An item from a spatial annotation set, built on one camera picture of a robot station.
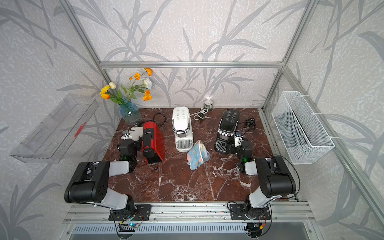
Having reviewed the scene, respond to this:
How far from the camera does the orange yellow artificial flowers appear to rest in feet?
3.04

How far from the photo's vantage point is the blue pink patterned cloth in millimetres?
859

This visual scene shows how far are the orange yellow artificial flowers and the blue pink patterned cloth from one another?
1.44 feet
